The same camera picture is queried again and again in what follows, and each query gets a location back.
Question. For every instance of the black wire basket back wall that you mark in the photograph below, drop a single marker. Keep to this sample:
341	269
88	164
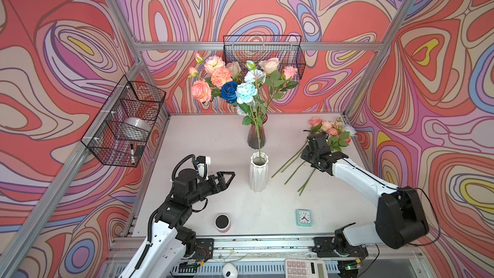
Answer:
258	47

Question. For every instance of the pink grey glass vase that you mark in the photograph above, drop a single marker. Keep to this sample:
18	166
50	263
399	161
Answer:
256	137

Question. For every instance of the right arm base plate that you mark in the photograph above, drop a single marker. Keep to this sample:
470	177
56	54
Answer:
335	247

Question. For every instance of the bunch of artificial flowers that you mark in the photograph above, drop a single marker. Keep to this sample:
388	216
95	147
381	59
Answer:
340	135

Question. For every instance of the black wire basket left wall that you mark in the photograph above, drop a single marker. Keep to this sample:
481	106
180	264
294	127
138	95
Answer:
121	138

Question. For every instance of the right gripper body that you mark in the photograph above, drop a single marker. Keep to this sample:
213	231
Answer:
308	156

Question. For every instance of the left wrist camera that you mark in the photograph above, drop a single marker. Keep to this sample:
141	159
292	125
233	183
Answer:
201	164

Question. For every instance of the orange pink carnation spray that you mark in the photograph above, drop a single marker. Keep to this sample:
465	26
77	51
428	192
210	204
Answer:
204	89

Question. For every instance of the cream white rose stem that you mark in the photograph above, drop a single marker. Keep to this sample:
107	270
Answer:
236	71

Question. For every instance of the cream pink rose stem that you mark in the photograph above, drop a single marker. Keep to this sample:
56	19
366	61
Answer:
269	66

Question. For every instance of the white ribbed ceramic vase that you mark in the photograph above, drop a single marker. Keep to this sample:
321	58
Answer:
258	176

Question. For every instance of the pink carnation spray stem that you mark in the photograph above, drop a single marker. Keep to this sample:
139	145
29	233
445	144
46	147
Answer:
209	64

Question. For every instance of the mint green small clock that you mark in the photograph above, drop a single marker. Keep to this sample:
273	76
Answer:
304	218

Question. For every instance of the dark blue rose stem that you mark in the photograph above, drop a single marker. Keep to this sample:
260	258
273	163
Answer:
228	92

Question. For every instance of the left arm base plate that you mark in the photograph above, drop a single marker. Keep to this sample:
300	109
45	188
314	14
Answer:
203	251

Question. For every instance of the white round device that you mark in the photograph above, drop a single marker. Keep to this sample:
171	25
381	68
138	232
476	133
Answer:
229	271

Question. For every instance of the light pink rose stem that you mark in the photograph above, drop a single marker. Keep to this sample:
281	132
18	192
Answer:
279	83

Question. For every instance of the black wire basket wall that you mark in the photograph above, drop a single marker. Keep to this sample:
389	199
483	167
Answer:
258	47
121	138

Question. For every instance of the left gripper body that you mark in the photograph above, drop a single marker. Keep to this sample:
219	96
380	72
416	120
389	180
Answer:
207	188

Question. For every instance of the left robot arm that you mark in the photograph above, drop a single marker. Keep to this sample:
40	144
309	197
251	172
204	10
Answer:
168	241

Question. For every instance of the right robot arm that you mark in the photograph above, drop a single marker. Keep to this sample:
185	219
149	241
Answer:
400	217

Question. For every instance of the white pink calculator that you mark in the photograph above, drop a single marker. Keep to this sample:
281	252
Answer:
302	268

